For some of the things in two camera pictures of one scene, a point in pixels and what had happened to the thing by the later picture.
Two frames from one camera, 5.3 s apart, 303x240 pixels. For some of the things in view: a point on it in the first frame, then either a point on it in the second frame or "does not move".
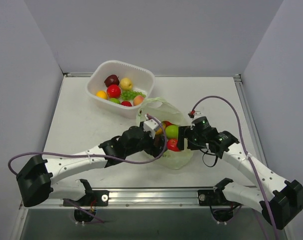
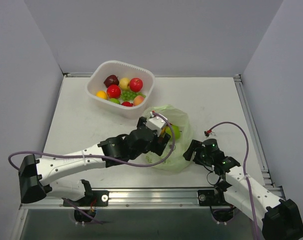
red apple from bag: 172,145 -> 136,84
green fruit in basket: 115,100 does not move
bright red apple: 113,91 does not move
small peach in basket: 138,100 does not move
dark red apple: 111,79 does not move
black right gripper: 181,137 -> 191,149
